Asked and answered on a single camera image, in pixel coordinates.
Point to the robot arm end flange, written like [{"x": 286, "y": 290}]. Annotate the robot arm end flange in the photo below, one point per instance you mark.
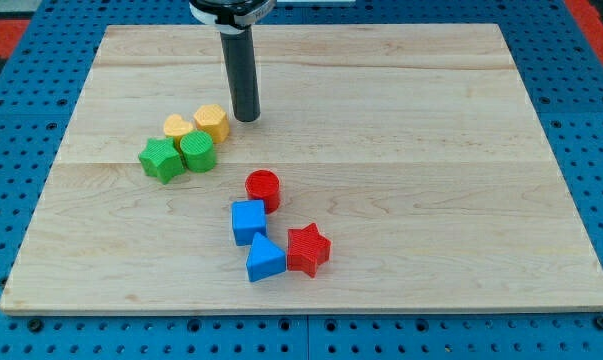
[{"x": 231, "y": 16}]

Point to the red star block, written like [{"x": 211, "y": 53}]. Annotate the red star block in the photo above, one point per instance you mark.
[{"x": 307, "y": 249}]

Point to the green star block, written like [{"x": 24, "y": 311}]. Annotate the green star block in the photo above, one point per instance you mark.
[{"x": 160, "y": 159}]

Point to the red cylinder block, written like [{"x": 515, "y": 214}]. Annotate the red cylinder block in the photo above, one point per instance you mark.
[{"x": 264, "y": 185}]

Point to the blue cube block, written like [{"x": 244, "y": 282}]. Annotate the blue cube block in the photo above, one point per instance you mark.
[{"x": 248, "y": 218}]

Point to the blue triangle block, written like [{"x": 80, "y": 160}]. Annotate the blue triangle block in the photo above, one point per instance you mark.
[{"x": 265, "y": 259}]

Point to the green cylinder block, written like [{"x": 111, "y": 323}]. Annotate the green cylinder block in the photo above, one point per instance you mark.
[{"x": 198, "y": 151}]

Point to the yellow hexagon block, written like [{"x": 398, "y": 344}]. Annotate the yellow hexagon block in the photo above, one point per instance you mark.
[{"x": 213, "y": 119}]

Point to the wooden board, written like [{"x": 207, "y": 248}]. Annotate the wooden board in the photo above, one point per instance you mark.
[{"x": 414, "y": 148}]

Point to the yellow heart block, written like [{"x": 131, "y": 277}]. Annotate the yellow heart block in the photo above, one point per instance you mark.
[{"x": 176, "y": 127}]

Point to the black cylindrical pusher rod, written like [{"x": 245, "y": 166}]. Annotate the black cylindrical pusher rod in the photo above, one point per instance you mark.
[{"x": 239, "y": 58}]

